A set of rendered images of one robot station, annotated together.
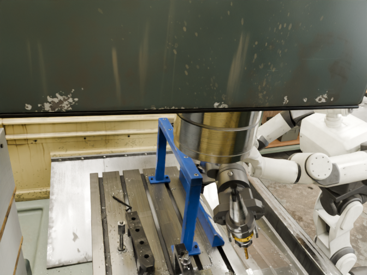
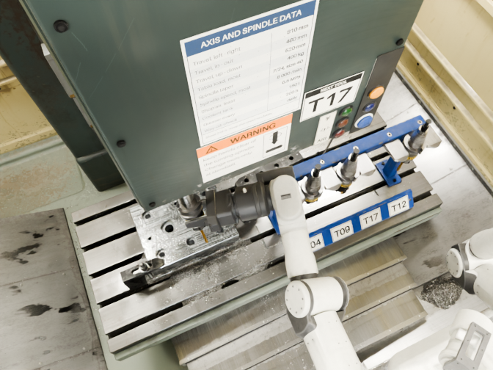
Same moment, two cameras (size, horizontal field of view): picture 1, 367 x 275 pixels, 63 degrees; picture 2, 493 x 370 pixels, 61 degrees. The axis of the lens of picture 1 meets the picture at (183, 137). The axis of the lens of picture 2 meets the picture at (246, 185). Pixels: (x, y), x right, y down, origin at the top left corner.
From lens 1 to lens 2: 0.99 m
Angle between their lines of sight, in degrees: 65
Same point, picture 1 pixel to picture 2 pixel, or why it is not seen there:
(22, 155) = not seen: hidden behind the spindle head
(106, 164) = (411, 110)
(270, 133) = (482, 288)
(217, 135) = not seen: hidden behind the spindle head
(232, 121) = not seen: hidden behind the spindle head
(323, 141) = (417, 346)
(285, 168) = (290, 259)
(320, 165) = (295, 297)
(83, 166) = (395, 89)
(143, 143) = (462, 133)
